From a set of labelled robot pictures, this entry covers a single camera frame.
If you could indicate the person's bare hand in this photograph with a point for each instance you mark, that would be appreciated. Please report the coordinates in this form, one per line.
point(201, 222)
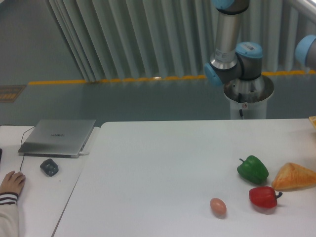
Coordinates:
point(13, 182)

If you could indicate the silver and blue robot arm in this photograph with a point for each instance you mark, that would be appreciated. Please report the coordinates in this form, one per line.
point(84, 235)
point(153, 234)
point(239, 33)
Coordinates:
point(243, 61)

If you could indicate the white striped sleeve forearm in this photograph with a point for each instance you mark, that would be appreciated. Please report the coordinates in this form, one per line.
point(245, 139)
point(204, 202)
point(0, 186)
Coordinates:
point(9, 217)

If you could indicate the green bell pepper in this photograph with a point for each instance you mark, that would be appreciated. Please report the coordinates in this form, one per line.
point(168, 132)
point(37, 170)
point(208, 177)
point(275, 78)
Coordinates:
point(253, 170)

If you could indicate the red bell pepper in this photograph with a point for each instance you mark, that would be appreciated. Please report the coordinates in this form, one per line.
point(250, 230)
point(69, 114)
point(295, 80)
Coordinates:
point(264, 197)

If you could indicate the small black gadget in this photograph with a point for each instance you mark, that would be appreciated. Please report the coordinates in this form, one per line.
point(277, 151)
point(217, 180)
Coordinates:
point(49, 167)

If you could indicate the silver closed laptop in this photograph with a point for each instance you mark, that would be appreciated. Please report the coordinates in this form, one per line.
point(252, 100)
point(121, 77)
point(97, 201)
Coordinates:
point(58, 138)

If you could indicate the brown floor mat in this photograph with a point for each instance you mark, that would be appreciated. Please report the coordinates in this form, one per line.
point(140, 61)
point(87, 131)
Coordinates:
point(9, 93)

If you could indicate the pleated white curtain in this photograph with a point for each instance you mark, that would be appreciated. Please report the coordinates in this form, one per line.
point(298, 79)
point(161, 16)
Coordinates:
point(121, 39)

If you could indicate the brown egg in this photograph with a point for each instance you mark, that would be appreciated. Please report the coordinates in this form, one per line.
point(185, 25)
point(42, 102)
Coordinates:
point(218, 207)

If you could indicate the triangular toasted bread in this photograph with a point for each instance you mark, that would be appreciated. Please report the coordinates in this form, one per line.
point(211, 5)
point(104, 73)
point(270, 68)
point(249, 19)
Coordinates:
point(292, 176)

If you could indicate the yellow box corner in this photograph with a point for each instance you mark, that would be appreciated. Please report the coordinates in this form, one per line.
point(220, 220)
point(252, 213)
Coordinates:
point(312, 120)

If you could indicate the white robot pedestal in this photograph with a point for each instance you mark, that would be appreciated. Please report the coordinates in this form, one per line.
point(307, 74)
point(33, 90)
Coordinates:
point(248, 98)

